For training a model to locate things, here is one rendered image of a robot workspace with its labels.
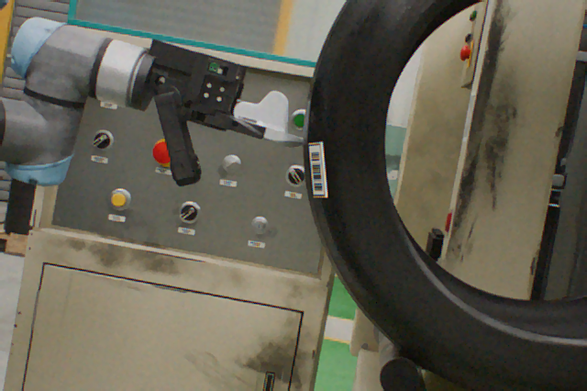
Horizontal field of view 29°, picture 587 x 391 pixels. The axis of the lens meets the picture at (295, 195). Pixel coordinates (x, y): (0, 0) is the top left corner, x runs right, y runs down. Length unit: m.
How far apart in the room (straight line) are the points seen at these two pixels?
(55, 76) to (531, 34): 0.68
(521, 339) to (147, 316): 0.96
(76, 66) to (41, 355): 0.86
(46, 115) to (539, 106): 0.70
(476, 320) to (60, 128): 0.54
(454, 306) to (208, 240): 0.91
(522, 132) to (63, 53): 0.66
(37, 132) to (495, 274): 0.68
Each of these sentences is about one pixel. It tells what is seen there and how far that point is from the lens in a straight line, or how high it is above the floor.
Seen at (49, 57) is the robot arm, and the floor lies 1.19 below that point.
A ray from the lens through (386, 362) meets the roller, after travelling 1.29.
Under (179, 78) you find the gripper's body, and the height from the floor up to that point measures 1.19.
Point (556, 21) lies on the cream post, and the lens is 1.66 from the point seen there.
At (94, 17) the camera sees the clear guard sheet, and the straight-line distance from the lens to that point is 2.09.
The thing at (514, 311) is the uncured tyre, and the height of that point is 0.97.
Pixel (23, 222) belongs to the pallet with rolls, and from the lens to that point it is 7.96.
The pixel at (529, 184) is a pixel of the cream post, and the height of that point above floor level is 1.14.
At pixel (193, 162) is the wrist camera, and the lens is 1.36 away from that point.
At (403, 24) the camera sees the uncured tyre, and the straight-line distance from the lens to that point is 1.23.
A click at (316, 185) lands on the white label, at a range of 1.24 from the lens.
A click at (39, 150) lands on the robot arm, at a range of 1.38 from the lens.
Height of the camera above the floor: 1.15
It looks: 3 degrees down
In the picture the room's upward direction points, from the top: 10 degrees clockwise
